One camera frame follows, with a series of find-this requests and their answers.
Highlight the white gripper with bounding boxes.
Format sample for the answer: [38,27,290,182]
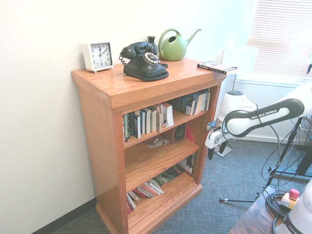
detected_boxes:
[204,128,230,161]

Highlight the black paperback book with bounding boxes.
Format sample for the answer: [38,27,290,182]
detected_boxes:
[196,60,238,75]

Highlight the black and white book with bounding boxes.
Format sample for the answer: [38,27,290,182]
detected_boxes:
[177,152,196,176]

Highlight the red folder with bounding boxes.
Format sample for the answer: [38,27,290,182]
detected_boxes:
[185,125,196,144]

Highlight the small wooden speaker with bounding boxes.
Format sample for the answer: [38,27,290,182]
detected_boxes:
[173,123,188,143]

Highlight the white page paperback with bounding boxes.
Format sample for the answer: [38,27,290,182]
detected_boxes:
[194,94,206,115]

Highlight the white floor appliance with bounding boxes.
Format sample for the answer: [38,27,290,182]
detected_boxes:
[214,90,258,157]

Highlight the blue cover cream paperback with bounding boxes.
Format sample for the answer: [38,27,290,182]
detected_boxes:
[203,88,211,112]

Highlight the dark camouflage magazine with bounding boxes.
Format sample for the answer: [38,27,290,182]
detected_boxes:
[153,164,186,187]

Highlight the thick white book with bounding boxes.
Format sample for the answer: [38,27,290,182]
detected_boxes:
[161,102,175,128]

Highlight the dark blue yellow book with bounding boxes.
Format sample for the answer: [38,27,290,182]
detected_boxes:
[170,96,193,114]

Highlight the loose paper cards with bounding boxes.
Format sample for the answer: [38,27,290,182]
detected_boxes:
[146,137,170,149]

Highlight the cream page paperback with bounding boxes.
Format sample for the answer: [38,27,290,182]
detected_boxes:
[146,107,154,134]
[156,104,164,133]
[151,106,158,133]

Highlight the white paperback book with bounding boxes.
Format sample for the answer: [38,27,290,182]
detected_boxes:
[148,179,164,195]

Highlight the dark stand base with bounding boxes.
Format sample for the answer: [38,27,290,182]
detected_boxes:
[269,141,312,182]

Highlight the red and white paperback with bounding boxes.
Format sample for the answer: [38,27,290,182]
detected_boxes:
[139,182,156,198]

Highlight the blue cover book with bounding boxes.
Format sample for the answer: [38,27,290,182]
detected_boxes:
[133,110,142,139]

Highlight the yellow emergency stop button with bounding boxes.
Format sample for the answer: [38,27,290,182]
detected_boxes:
[280,188,300,210]

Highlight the dark green book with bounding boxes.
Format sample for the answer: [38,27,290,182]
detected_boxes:
[128,112,135,138]

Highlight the red and green spine book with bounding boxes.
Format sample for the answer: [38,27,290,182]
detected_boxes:
[122,113,130,143]

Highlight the black rotary telephone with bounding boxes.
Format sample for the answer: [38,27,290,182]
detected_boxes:
[118,41,170,81]

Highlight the green watering can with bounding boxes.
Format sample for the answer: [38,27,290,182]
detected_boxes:
[158,28,202,61]

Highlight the wooden bookshelf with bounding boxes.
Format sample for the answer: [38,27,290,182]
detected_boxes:
[71,57,228,234]

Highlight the small black vase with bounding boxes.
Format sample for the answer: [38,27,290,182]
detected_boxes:
[146,35,158,53]

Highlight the white window blinds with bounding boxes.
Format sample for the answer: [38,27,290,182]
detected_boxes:
[246,0,312,80]

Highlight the white square alarm clock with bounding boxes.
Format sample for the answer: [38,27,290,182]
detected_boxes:
[81,40,115,73]

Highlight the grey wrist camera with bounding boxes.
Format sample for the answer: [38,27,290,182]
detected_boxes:
[206,120,224,132]

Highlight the black camera tripod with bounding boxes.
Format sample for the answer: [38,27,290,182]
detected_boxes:
[219,117,303,203]

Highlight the black coiled cable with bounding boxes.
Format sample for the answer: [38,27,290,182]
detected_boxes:
[264,190,293,218]

